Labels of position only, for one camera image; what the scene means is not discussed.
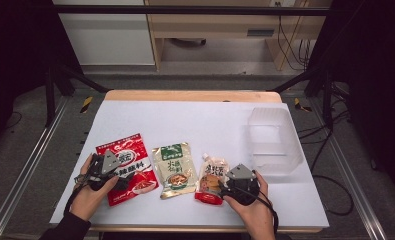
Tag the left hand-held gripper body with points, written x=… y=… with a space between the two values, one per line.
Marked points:
x=100 y=173

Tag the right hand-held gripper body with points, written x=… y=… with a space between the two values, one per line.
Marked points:
x=241 y=188

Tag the spout pouch with red base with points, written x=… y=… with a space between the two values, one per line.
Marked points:
x=210 y=180

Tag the red seasoning packet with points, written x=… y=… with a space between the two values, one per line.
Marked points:
x=135 y=160

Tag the beige packet with green label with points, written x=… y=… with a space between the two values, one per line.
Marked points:
x=175 y=166

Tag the clear plastic container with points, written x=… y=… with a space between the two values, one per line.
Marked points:
x=275 y=143

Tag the person's left hand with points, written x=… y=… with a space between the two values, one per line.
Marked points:
x=88 y=200

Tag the person's right hand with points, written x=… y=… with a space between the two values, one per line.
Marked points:
x=256 y=216

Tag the yellow black tape strip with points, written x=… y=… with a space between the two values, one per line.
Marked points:
x=86 y=104
x=300 y=105

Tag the white cabinet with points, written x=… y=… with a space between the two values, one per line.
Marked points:
x=108 y=36

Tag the black curtain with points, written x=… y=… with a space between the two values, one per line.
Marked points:
x=15 y=50
x=375 y=66

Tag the light wooden desk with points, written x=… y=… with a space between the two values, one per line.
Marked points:
x=215 y=25

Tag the black horizontal bar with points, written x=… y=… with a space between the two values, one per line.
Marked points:
x=185 y=10

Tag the aluminium rail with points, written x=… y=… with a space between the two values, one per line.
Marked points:
x=348 y=173
x=28 y=166

